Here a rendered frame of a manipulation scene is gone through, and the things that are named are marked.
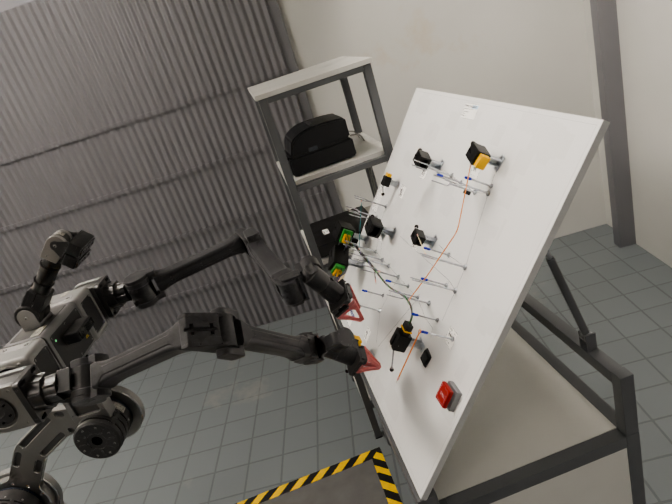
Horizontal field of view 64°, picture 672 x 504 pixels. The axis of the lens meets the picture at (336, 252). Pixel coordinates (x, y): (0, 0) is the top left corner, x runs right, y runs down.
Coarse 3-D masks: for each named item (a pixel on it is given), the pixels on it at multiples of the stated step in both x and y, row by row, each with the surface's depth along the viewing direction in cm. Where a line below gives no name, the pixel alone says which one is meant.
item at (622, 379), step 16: (528, 304) 181; (544, 320) 172; (560, 320) 168; (560, 336) 165; (576, 336) 159; (592, 336) 150; (576, 352) 158; (592, 352) 151; (608, 368) 144; (624, 368) 142; (624, 384) 140; (624, 400) 141; (624, 416) 144; (624, 432) 147
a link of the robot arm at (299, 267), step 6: (306, 258) 150; (312, 258) 150; (300, 264) 150; (306, 264) 147; (318, 264) 147; (294, 270) 143; (300, 270) 147; (282, 276) 142; (288, 276) 141; (294, 276) 140; (300, 276) 140; (282, 282) 140; (300, 282) 143; (306, 294) 143; (294, 306) 144
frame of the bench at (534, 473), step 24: (528, 336) 197; (552, 360) 182; (576, 384) 169; (600, 408) 158; (384, 432) 274; (552, 456) 148; (576, 456) 145; (600, 456) 147; (504, 480) 145; (528, 480) 145
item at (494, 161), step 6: (474, 144) 143; (468, 150) 146; (474, 150) 142; (480, 150) 141; (486, 150) 143; (468, 156) 145; (474, 156) 142; (492, 156) 145; (474, 162) 142; (492, 162) 147; (498, 162) 146; (498, 168) 146
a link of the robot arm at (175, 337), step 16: (192, 320) 113; (208, 320) 115; (224, 320) 118; (160, 336) 116; (176, 336) 113; (192, 336) 112; (208, 336) 114; (224, 336) 116; (128, 352) 120; (144, 352) 117; (160, 352) 115; (176, 352) 116; (208, 352) 117; (96, 368) 125; (112, 368) 122; (128, 368) 119; (144, 368) 122; (96, 384) 124; (112, 384) 126; (80, 400) 124; (96, 400) 128
